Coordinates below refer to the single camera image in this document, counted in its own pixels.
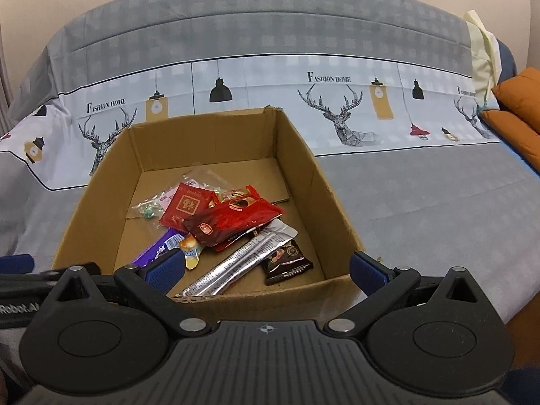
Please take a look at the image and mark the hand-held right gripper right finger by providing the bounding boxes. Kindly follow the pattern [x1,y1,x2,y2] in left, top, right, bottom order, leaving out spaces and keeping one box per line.
[323,251,493,339]

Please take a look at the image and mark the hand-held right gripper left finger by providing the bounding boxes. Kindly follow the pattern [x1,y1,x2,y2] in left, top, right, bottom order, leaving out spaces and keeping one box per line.
[46,247,213,339]

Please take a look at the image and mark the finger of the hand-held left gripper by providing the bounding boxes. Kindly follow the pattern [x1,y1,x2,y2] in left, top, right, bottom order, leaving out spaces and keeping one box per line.
[0,253,65,299]

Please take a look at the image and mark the purple snack packet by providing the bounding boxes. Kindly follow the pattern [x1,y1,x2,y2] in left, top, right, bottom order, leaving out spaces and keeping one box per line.
[132,227,187,267]

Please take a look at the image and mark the small orange jelly cup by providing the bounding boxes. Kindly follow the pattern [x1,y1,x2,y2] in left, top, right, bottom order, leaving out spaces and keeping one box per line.
[177,235,204,269]

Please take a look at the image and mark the clear candy bag pink label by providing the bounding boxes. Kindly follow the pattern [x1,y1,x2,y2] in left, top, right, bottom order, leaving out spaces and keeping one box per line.
[130,167,238,221]

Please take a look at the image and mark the red packet with gold symbol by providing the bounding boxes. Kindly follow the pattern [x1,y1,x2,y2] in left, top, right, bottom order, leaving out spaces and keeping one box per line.
[159,182,217,234]

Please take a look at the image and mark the silver stick packet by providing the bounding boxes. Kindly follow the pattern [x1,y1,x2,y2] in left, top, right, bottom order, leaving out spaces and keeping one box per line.
[174,218,299,301]

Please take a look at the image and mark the dark brown snack packet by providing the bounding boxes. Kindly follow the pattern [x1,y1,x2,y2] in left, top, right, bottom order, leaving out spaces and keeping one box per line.
[261,239,315,286]

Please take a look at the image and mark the large red snack packet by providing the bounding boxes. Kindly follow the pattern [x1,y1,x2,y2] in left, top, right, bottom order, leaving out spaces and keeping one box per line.
[183,196,284,249]

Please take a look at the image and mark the red packet with dark oval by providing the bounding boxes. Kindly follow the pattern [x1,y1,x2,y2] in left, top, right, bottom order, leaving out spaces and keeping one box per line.
[218,185,266,211]

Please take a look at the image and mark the cardboard box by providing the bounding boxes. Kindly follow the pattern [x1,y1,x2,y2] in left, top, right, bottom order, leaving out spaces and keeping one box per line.
[51,106,367,322]

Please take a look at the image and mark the grey curtain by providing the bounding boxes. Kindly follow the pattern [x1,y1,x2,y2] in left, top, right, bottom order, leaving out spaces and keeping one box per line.
[0,46,13,136]

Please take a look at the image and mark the orange cushion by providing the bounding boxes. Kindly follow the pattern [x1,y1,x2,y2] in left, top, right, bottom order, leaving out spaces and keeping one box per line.
[478,109,540,166]
[491,66,540,114]

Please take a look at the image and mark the cream cloth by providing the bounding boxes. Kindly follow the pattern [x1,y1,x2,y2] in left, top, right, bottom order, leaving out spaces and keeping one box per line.
[463,9,504,111]

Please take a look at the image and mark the dark blue cushion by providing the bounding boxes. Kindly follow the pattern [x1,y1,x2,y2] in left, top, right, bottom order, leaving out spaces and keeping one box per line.
[495,37,518,84]

